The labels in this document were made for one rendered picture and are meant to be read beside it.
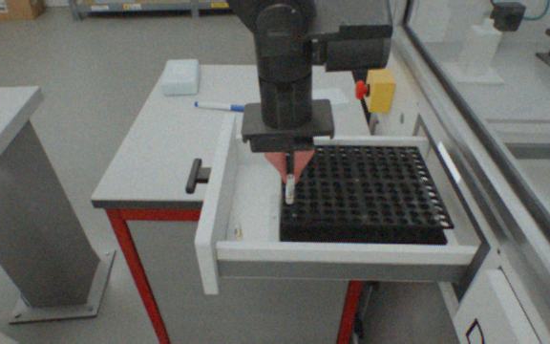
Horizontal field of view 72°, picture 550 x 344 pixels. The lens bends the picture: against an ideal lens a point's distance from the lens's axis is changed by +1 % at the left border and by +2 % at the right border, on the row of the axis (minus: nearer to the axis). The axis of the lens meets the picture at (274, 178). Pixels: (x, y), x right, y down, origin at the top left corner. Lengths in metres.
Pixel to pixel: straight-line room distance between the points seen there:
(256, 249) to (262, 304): 0.58
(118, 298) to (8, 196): 0.57
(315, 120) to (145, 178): 0.48
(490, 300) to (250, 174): 0.40
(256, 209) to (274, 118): 0.23
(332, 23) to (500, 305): 0.31
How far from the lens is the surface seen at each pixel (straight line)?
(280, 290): 0.99
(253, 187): 0.63
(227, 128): 0.61
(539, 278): 0.42
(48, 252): 1.41
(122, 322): 1.53
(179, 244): 0.87
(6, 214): 1.32
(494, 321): 0.46
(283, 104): 0.39
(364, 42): 0.37
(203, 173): 0.55
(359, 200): 0.53
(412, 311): 0.79
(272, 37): 0.32
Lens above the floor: 1.26
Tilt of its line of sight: 40 degrees down
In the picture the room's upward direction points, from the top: straight up
